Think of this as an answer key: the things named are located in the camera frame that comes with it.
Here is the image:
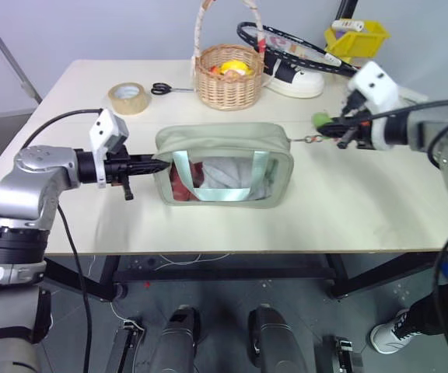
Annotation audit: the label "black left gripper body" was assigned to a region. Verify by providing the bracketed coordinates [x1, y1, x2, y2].
[103, 147, 141, 201]

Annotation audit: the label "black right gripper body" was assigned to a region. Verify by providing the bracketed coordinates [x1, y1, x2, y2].
[336, 95, 373, 151]

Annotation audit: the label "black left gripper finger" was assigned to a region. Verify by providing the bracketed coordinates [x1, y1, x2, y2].
[130, 163, 170, 176]
[130, 154, 167, 166]

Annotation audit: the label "green plush keychain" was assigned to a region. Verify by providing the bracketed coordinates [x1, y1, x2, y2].
[288, 111, 333, 145]

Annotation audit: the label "green pouch with clear window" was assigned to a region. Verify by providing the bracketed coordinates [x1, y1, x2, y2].
[153, 121, 296, 210]

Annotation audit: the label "red cloth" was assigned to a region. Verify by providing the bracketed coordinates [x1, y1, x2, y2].
[170, 162, 206, 202]

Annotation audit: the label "brown packing tape roll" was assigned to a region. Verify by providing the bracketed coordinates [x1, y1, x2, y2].
[107, 81, 152, 117]

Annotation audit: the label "white cloth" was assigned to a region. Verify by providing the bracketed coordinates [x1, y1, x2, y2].
[201, 155, 275, 202]

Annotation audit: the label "yellow plastic bin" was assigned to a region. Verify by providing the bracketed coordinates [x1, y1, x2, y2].
[323, 19, 390, 64]

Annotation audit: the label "black tennis racket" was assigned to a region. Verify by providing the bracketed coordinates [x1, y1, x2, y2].
[236, 20, 429, 103]

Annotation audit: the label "white power strip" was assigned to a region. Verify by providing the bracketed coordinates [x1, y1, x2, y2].
[331, 18, 366, 33]

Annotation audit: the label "black metal pole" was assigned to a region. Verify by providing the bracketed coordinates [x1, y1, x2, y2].
[334, 0, 360, 20]

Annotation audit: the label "yellow toy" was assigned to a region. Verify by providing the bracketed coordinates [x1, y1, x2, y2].
[219, 59, 253, 78]

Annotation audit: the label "grey metal pole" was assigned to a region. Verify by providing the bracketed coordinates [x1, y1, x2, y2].
[0, 0, 43, 105]

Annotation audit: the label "black stand foot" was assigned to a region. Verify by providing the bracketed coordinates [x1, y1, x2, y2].
[104, 317, 146, 373]
[322, 335, 365, 373]

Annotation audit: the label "person's leg in black trousers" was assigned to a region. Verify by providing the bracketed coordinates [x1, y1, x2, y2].
[401, 283, 448, 340]

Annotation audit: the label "white person's sneaker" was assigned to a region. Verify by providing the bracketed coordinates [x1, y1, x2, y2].
[369, 308, 416, 355]

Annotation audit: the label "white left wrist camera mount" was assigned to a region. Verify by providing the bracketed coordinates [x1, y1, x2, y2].
[88, 108, 131, 190]

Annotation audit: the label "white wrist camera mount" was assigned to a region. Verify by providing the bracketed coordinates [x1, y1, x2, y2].
[346, 61, 399, 152]
[88, 108, 131, 190]

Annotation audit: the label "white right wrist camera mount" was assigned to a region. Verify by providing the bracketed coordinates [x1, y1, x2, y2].
[346, 61, 399, 152]

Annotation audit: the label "white sneaker with black strap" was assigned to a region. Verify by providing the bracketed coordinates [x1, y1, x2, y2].
[261, 59, 326, 99]

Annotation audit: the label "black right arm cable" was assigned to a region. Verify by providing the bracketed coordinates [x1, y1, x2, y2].
[358, 98, 448, 373]

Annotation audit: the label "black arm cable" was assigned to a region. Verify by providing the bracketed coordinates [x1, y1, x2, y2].
[20, 108, 105, 373]
[358, 98, 448, 373]

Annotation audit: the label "black handled scissors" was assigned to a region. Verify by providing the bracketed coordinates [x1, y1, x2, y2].
[150, 82, 196, 96]

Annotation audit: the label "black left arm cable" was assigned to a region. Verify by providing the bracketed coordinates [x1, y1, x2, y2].
[20, 108, 105, 373]

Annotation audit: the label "thin white cable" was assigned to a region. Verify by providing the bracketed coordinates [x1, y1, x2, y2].
[156, 252, 233, 267]

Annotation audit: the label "wicker basket with handle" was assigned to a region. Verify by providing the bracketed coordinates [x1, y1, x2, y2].
[189, 0, 268, 112]

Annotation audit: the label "black metal table frame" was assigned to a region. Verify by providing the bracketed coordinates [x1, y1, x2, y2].
[40, 251, 448, 303]

